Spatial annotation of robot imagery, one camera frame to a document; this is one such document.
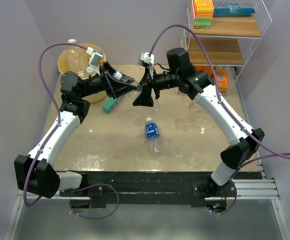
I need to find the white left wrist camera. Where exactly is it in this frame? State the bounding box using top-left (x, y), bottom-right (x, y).
top-left (86, 47), bottom-right (103, 76)

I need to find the yellow plastic bin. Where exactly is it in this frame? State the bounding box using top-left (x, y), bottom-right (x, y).
top-left (57, 43), bottom-right (107, 104)

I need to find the slim clear bottle white cap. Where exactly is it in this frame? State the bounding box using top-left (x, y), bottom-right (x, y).
top-left (111, 70), bottom-right (143, 93)

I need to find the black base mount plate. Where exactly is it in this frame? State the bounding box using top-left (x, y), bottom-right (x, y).
top-left (58, 171), bottom-right (263, 210)

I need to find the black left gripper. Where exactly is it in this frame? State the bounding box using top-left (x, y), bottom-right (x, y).
top-left (79, 61), bottom-right (137, 99)

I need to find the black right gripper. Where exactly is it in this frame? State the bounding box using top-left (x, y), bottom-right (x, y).
top-left (133, 66), bottom-right (181, 107)

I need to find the teal rectangular box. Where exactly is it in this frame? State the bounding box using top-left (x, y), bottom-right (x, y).
top-left (102, 97), bottom-right (118, 114)

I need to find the orange box right bottom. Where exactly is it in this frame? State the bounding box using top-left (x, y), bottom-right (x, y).
top-left (215, 70), bottom-right (229, 91)

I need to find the stacked colourful sponges top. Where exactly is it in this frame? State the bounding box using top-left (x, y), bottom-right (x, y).
top-left (192, 0), bottom-right (214, 29)

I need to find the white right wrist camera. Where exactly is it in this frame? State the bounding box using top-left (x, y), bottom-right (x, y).
top-left (138, 52), bottom-right (155, 70)

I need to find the white wire shelf rack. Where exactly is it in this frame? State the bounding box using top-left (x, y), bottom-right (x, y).
top-left (184, 0), bottom-right (272, 94)

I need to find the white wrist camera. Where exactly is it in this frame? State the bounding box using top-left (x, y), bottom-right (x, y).
top-left (138, 52), bottom-right (155, 70)
top-left (86, 47), bottom-right (103, 76)

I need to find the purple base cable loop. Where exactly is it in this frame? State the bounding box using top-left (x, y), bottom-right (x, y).
top-left (69, 183), bottom-right (120, 220)

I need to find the crushed clear bottle white cap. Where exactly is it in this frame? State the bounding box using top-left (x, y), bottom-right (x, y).
top-left (86, 66), bottom-right (93, 74)

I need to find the blue label clear bottle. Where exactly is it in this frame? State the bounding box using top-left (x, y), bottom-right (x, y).
top-left (145, 117), bottom-right (163, 156)

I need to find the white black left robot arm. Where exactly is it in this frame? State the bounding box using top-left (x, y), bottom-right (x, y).
top-left (14, 61), bottom-right (138, 198)

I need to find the orange box bottom shelf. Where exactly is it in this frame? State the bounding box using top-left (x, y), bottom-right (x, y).
top-left (195, 65), bottom-right (213, 76)

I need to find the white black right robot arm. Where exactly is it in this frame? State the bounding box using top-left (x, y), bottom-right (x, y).
top-left (133, 47), bottom-right (265, 197)

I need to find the large clear square bottle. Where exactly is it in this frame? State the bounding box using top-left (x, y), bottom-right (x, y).
top-left (66, 45), bottom-right (89, 80)

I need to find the blue box on shelf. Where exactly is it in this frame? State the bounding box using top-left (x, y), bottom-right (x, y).
top-left (213, 1), bottom-right (255, 18)

